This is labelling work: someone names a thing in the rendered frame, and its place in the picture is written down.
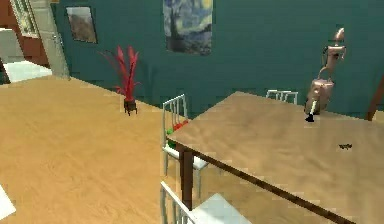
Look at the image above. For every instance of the blue swirly framed painting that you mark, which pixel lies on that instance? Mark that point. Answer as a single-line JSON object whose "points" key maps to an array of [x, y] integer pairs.
{"points": [[188, 26]]}

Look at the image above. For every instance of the white metal chair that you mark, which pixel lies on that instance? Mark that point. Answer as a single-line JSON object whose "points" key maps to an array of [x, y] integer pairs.
{"points": [[283, 96], [213, 210], [173, 115]]}

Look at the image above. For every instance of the red and green object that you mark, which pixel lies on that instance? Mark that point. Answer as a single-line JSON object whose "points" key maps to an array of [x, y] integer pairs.
{"points": [[175, 130]]}

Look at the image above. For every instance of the copper robot statue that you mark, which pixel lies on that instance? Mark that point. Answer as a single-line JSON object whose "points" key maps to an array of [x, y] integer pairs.
{"points": [[321, 90]]}

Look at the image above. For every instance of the white black-tipped utensil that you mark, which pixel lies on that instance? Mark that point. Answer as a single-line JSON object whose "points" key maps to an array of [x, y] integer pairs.
{"points": [[311, 112]]}

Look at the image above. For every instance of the brown framed picture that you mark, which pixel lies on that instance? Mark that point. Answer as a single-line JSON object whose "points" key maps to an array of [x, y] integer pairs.
{"points": [[81, 25]]}

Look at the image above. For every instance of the brown wooden dining table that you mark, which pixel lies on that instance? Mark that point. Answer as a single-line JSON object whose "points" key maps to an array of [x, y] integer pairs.
{"points": [[283, 153]]}

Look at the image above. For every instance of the small black object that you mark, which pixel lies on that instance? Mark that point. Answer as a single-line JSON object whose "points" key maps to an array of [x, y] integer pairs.
{"points": [[345, 146]]}

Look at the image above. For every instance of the red house plant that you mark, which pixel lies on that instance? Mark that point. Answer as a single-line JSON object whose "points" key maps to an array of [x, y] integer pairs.
{"points": [[126, 76]]}

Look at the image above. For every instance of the white room door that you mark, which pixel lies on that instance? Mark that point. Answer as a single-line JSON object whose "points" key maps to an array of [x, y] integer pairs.
{"points": [[50, 36]]}

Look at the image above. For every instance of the white window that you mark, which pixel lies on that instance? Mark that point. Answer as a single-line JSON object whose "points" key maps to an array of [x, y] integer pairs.
{"points": [[24, 16]]}

